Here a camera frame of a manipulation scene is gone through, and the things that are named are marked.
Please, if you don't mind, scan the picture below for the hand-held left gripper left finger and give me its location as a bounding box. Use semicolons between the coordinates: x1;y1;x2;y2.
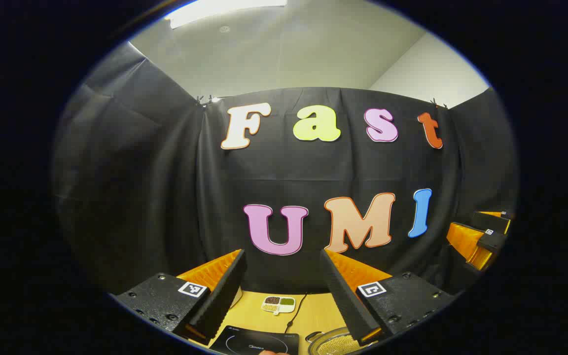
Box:
115;249;247;346

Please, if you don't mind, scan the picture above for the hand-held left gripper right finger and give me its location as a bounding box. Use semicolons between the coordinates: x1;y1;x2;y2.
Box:
320;249;457;346

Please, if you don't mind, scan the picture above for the stainless steel pot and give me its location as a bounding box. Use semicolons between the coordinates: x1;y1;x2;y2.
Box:
305;325;363;355

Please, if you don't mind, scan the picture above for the black induction cooktop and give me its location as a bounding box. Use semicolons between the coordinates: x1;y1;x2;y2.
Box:
209;325;299;355

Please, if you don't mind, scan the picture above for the white divided bean dish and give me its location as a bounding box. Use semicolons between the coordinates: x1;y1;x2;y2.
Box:
261;295;296;315

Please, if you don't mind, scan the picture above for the black power cable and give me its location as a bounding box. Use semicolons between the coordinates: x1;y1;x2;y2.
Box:
286;292;309;333

